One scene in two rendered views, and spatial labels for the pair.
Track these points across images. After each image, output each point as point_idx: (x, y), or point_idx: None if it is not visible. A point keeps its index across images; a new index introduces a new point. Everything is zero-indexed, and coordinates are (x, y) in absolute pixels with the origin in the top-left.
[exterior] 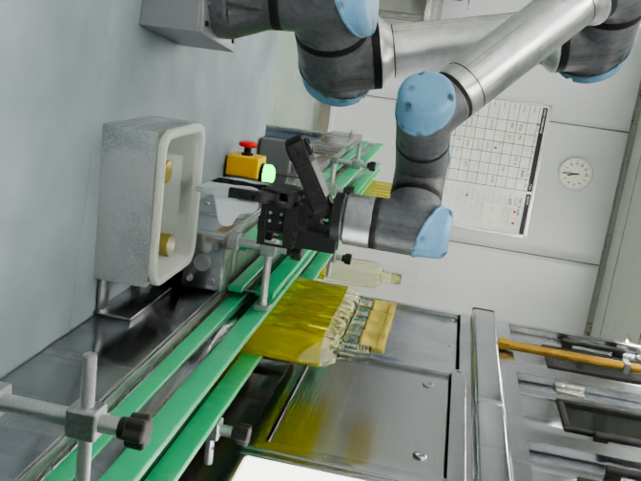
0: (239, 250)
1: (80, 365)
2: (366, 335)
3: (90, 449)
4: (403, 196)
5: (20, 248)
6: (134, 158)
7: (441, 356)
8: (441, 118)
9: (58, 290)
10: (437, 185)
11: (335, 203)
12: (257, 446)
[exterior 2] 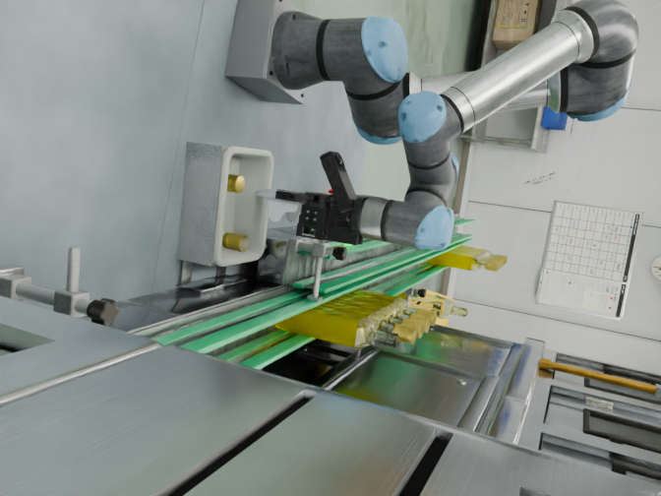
0: (307, 259)
1: (142, 310)
2: (398, 327)
3: None
4: (410, 198)
5: (100, 215)
6: (207, 166)
7: (486, 368)
8: (431, 125)
9: (140, 258)
10: (441, 191)
11: (355, 203)
12: None
